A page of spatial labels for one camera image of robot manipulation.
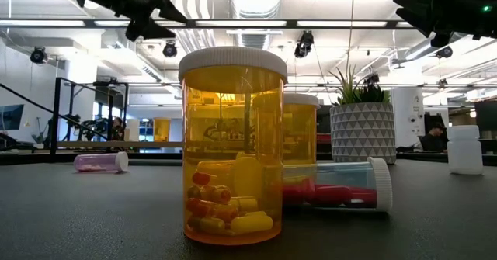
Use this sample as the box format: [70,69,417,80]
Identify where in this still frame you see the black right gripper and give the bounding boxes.
[392,0,497,47]

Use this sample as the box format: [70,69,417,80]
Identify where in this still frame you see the amber pill bottle white cap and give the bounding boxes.
[153,116,172,143]
[178,45,288,247]
[282,92,321,187]

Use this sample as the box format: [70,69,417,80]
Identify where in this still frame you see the pink pill bottle white cap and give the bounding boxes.
[73,151,130,174]

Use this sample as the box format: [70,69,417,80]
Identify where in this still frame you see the clear bottle red capsules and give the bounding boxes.
[282,156,394,213]

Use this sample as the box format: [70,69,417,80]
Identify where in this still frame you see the wooden shelf board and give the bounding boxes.
[57,140,183,150]

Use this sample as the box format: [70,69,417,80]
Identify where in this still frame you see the black ceiling spotlight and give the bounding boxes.
[434,45,454,60]
[162,40,179,58]
[294,29,315,59]
[30,46,48,64]

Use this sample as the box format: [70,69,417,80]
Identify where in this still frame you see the person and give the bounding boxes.
[110,116,126,152]
[419,122,448,153]

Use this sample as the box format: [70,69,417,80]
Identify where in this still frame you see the black overhead light bar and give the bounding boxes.
[0,18,497,29]

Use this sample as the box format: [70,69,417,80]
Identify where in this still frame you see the potted plant patterned grey pot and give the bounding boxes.
[328,64,397,165]

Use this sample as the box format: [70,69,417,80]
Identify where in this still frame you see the dark computer monitor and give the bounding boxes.
[316,104,332,135]
[0,103,25,131]

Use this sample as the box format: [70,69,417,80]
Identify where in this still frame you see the black metal table frame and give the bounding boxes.
[0,77,497,166]

